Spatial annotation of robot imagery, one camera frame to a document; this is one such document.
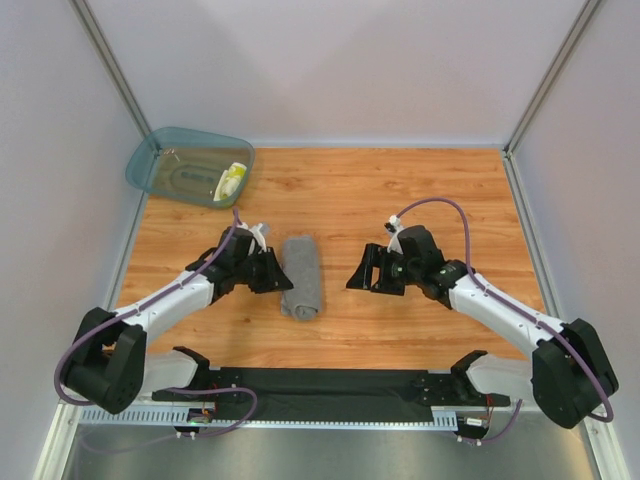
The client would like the grey towel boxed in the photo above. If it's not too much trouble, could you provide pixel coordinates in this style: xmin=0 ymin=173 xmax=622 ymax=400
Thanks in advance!
xmin=281 ymin=235 xmax=323 ymax=321

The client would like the yellow green patterned towel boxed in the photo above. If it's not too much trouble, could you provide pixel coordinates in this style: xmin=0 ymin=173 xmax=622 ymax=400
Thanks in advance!
xmin=213 ymin=162 xmax=247 ymax=202

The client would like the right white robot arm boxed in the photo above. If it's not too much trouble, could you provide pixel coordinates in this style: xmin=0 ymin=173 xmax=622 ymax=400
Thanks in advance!
xmin=346 ymin=225 xmax=619 ymax=429

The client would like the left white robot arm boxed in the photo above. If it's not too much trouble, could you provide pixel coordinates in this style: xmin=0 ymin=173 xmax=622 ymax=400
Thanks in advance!
xmin=54 ymin=223 xmax=293 ymax=414

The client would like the teal transparent plastic tub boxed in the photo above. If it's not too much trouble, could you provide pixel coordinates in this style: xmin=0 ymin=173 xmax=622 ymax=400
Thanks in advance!
xmin=125 ymin=127 xmax=255 ymax=209

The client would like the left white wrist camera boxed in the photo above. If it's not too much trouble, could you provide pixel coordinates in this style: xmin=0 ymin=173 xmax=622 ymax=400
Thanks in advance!
xmin=239 ymin=222 xmax=270 ymax=255

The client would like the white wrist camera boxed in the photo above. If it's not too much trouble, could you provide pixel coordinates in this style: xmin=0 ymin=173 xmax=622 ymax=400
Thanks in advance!
xmin=239 ymin=222 xmax=270 ymax=255
xmin=385 ymin=215 xmax=404 ymax=254

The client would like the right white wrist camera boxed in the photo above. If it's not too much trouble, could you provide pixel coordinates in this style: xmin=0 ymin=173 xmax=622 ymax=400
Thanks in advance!
xmin=385 ymin=215 xmax=404 ymax=254

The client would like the aluminium front rail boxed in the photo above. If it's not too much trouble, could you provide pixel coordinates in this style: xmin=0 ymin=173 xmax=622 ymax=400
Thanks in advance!
xmin=59 ymin=363 xmax=609 ymax=431

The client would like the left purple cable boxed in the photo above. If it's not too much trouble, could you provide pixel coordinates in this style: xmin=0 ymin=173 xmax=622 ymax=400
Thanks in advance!
xmin=54 ymin=208 xmax=260 ymax=454

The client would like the right aluminium frame post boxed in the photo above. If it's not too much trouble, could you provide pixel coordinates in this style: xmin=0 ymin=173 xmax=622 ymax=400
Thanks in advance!
xmin=503 ymin=0 xmax=605 ymax=156

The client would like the aluminium frame post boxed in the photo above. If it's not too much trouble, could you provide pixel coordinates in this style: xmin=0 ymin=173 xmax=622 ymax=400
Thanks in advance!
xmin=69 ymin=0 xmax=151 ymax=137
xmin=503 ymin=0 xmax=605 ymax=156

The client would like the left aluminium frame post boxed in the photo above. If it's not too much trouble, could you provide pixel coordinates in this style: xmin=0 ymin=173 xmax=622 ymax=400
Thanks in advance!
xmin=69 ymin=0 xmax=151 ymax=137

